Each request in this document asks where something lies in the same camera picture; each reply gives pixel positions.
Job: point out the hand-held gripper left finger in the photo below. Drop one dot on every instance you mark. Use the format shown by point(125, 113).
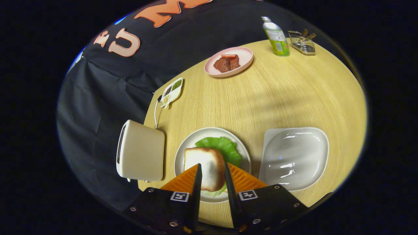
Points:
point(196, 195)

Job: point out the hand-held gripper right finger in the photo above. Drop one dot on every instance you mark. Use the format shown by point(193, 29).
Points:
point(231, 195)

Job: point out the toasted bread slice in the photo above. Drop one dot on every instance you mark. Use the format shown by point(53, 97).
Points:
point(209, 166)

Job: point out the green lettuce leaf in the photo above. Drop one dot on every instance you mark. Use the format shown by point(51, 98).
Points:
point(225, 148)

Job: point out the grey round plate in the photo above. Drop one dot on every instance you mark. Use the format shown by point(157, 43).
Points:
point(189, 140)

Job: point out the cream white toaster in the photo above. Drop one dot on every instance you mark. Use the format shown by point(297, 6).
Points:
point(142, 153)

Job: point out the white square dish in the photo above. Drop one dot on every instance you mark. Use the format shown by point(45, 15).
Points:
point(294, 160)

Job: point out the yellow beans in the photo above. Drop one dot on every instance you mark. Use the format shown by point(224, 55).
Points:
point(165, 100)

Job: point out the white sectioned dish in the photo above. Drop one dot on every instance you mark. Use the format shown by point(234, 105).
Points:
point(174, 94)

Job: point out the dark beans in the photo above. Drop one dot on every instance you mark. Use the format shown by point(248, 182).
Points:
point(168, 91)

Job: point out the green beans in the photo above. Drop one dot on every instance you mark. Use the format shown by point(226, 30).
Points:
point(176, 85)

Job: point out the brown cooked meat slices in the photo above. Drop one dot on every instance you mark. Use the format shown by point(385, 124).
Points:
point(227, 64)

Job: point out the red tomato slice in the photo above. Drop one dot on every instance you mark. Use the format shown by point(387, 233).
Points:
point(228, 56)

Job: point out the pink round plate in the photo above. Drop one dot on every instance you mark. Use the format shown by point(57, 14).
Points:
point(245, 55)

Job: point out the green label metal bottle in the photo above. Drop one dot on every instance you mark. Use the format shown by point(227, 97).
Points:
point(277, 39)

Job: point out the brown wooden utensil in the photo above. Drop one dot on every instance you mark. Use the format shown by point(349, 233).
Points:
point(309, 34)

